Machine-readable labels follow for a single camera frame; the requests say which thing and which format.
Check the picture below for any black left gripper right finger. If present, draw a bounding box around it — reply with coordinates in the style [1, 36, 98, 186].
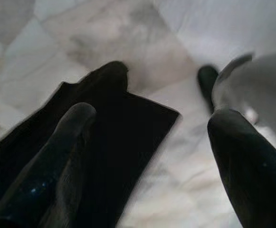
[207, 106, 276, 228]

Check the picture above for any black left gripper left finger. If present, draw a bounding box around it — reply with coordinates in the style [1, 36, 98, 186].
[0, 102, 97, 228]

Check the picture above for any black sweatshirt ribbed collar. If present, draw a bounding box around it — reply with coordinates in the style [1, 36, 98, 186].
[0, 61, 181, 228]

